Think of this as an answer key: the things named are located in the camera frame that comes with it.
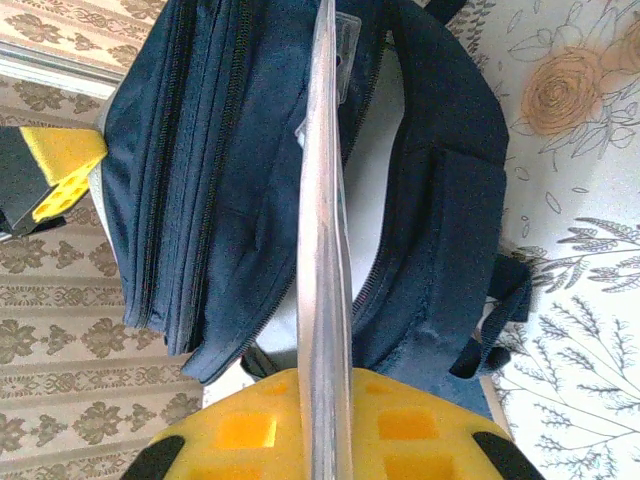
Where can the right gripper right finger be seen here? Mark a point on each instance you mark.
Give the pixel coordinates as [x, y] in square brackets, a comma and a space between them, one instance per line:
[415, 435]

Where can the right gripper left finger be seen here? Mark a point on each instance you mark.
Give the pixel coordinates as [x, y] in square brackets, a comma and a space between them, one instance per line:
[240, 435]

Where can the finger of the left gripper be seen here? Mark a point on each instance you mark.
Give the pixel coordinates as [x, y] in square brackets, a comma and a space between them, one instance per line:
[60, 155]

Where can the navy blue backpack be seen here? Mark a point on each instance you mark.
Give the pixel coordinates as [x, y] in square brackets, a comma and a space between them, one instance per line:
[240, 175]

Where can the transparent plastic folder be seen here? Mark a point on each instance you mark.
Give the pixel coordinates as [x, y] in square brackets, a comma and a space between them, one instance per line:
[322, 250]

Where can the aluminium corner post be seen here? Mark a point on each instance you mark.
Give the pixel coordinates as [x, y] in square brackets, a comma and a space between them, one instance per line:
[55, 67]

